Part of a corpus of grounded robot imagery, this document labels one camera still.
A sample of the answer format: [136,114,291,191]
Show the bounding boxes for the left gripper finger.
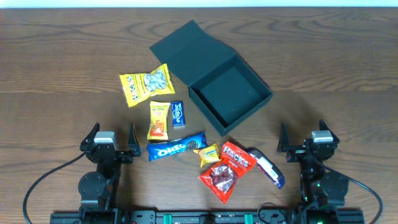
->
[81,123,100,144]
[127,123,139,150]

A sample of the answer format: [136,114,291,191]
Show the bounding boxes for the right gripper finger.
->
[318,119,340,142]
[277,122,290,152]

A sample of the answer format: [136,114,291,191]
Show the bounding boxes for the yellow Hacks candy bag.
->
[119,63,175,107]

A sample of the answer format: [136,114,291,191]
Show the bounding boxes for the red Hacks candy bag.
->
[199,141,257,204]

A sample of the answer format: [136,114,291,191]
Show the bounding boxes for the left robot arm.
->
[76,123,141,224]

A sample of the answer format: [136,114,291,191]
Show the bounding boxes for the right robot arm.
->
[277,119,348,223]

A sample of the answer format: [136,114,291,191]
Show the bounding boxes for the blue Oreo cookie pack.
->
[147,132,207,161]

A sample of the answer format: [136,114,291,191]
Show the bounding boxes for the dark blue chocolate bar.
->
[246,147,285,189]

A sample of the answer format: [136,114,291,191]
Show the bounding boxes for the yellow orange snack packet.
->
[147,101,170,140]

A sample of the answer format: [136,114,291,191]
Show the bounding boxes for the blue Eclipse mint box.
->
[171,101,185,127]

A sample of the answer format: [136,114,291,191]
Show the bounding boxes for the small yellow cracker packet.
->
[193,143,220,167]

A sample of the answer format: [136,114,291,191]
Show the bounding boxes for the dark green open box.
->
[150,20,273,136]

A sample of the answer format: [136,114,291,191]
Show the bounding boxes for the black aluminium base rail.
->
[50,208,365,224]

